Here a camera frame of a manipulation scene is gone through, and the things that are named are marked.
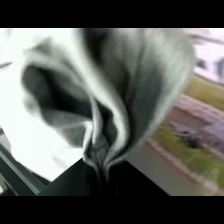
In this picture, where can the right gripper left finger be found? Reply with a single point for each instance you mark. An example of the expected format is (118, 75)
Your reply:
(78, 181)

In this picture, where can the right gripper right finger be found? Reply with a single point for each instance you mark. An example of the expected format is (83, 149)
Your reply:
(133, 181)

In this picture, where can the grey T-shirt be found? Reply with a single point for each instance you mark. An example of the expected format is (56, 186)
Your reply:
(110, 90)

